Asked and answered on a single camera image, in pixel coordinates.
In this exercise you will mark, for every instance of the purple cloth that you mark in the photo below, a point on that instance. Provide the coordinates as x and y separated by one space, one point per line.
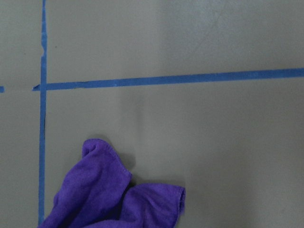
97 193

